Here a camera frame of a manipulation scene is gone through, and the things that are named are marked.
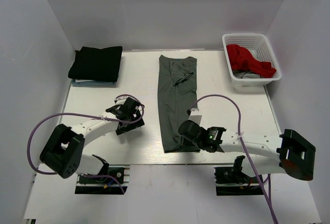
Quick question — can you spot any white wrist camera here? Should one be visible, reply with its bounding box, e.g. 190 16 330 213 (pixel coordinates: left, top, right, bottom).
114 97 127 105
186 108 202 125

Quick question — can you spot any folded black t shirt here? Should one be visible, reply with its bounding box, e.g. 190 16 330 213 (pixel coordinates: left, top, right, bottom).
68 46 123 83

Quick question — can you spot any grey t shirt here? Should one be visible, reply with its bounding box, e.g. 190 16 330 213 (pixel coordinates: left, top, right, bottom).
233 70 261 79
157 55 200 153

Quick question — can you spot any grey t shirt in basket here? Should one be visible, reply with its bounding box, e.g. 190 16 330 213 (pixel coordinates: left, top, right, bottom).
233 70 261 79

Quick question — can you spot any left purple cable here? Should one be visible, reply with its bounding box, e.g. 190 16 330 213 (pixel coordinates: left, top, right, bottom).
27 94 145 175

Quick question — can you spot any folded light blue t shirt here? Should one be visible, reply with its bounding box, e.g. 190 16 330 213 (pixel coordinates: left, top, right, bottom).
71 79 116 87

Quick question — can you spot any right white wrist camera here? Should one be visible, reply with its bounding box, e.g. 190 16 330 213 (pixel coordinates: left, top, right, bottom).
186 108 202 125

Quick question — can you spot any white plastic basket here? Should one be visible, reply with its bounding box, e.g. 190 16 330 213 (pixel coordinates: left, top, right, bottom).
222 33 282 87

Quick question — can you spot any red t shirt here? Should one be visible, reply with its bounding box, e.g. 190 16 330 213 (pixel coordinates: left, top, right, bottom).
226 44 277 78

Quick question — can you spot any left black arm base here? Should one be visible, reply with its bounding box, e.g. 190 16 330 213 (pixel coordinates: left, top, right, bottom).
75 165 130 195

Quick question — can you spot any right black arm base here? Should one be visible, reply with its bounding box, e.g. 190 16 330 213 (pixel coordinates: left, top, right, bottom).
214 167 263 196

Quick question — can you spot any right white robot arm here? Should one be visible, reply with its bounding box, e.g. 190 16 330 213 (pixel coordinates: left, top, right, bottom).
178 120 316 182

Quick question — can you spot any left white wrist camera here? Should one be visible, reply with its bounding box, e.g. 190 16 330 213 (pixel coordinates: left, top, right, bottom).
114 97 127 105

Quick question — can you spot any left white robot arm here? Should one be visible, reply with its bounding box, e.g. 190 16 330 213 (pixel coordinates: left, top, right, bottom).
40 95 144 182

